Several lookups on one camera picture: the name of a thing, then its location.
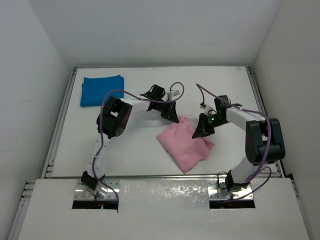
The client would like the blue folded t shirt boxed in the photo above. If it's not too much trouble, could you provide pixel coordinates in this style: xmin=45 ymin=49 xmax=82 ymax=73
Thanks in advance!
xmin=80 ymin=75 xmax=125 ymax=107

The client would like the pink t shirt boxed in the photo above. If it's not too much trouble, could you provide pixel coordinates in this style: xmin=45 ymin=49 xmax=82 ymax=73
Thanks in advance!
xmin=156 ymin=115 xmax=215 ymax=174

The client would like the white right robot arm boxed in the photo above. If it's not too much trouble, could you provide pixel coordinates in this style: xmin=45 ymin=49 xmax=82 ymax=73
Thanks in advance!
xmin=192 ymin=105 xmax=286 ymax=192

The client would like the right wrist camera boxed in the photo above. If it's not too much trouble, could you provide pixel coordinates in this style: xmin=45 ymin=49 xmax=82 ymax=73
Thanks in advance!
xmin=214 ymin=95 xmax=231 ymax=112

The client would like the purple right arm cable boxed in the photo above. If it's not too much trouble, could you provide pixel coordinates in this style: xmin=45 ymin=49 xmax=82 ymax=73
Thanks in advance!
xmin=196 ymin=83 xmax=273 ymax=201

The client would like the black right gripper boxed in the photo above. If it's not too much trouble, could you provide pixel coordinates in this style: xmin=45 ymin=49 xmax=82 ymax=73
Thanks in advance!
xmin=192 ymin=112 xmax=229 ymax=139

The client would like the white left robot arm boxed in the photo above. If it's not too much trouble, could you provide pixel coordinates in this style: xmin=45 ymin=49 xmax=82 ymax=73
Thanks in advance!
xmin=81 ymin=84 xmax=185 ymax=192

